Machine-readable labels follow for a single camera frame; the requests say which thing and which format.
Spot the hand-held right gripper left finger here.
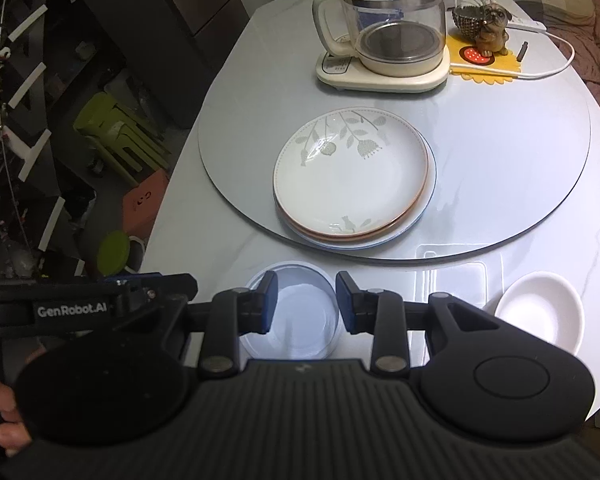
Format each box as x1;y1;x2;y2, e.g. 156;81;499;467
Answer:
165;270;279;380

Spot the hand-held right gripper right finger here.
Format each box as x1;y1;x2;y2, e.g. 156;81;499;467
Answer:
335;271;501;376

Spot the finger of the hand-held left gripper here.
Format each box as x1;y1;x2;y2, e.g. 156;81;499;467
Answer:
130;273;199;312

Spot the rose pattern plate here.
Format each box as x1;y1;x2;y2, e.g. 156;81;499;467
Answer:
279;130;439;252

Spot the cream plate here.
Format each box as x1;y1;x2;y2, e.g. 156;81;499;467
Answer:
275;122;437;244

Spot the grey leaf pattern plate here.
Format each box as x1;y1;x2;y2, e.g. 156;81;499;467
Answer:
272;107;430;239

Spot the white bowl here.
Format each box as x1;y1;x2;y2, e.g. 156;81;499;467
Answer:
494;270;585;357

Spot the green round lid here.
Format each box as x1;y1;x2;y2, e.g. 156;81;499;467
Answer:
98;230;131;272

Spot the orange box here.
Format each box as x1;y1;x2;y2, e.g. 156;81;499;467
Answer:
122;169;169;234

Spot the stack of green stools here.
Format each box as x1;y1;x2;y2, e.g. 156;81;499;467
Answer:
74;92;174;187

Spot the rack with white clips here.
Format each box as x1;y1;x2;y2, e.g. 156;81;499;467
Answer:
0;0;88;281

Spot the glass turntable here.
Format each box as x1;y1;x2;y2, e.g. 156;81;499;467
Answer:
198;20;592;263

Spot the cream kettle base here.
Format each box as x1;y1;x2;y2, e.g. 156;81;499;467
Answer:
314;35;452;95

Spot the grey refrigerator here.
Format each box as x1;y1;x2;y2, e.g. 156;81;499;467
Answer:
80;0;252;128

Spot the yellow flower-shaped mat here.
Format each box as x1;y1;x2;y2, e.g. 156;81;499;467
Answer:
447;32;524;86

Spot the glass kettle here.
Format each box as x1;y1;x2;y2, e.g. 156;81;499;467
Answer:
312;0;449;79

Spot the dog figurine with basket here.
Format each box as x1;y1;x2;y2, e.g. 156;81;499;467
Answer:
452;2;511;59

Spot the white power strip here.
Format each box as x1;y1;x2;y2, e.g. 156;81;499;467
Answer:
507;16;549;35

